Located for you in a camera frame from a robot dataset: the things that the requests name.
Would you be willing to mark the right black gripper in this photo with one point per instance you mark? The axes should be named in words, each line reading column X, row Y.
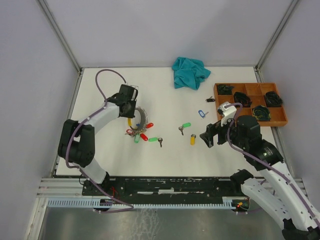
column 207, row 138

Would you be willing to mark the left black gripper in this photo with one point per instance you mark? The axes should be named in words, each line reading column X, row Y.
column 130, row 114

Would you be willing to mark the yellow key tag key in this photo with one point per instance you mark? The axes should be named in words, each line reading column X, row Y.
column 192, row 139

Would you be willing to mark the large metal keyring yellow handle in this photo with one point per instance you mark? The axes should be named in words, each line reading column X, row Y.
column 142, row 123

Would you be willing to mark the green tag key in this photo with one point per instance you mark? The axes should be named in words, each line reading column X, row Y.
column 183, row 126
column 156, row 139

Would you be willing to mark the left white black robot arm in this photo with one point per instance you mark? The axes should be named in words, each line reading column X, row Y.
column 77, row 144

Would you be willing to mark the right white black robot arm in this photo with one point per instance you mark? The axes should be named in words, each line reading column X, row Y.
column 296, row 216

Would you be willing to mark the blue key tag key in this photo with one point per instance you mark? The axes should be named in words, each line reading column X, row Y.
column 202, row 114

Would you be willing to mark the black key tag key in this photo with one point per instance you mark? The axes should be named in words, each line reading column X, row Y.
column 210, row 100

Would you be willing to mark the red key tag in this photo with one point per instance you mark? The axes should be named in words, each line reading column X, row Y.
column 143, row 137

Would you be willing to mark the wooden compartment tray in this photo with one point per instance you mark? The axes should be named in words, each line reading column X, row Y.
column 260, row 100

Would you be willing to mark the teal cloth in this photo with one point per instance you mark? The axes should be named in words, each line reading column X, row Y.
column 189, row 73

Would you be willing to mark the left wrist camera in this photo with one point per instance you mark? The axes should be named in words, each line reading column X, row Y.
column 134, row 89

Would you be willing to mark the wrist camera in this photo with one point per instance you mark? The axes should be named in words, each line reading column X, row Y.
column 226, row 111
column 134, row 89

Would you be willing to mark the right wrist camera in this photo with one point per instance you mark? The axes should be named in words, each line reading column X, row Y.
column 226, row 111

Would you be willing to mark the green key tag on ring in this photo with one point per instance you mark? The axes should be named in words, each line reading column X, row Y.
column 137, row 138

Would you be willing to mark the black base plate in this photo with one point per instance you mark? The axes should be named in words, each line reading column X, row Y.
column 172, row 190

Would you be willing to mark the aluminium frame rail right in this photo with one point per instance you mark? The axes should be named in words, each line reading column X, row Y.
column 277, row 33

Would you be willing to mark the aluminium frame rail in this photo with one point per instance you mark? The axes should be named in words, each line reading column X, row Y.
column 44, row 6
column 277, row 33

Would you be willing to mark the aluminium frame rail left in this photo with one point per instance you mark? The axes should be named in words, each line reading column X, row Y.
column 44, row 6

